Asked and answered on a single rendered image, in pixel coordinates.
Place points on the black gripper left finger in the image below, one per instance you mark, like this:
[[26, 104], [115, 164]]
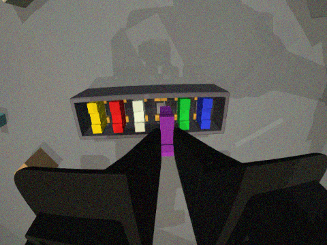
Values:
[[126, 191]]

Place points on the white fuse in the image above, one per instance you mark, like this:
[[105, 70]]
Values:
[[139, 114]]

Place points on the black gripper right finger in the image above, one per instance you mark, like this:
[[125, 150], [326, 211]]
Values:
[[217, 187]]

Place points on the small teal cube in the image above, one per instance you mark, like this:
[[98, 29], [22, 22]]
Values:
[[2, 120]]

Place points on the violet blade fuse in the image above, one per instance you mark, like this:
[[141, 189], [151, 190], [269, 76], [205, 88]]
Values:
[[167, 130]]

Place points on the orange cube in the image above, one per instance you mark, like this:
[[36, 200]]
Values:
[[40, 159]]

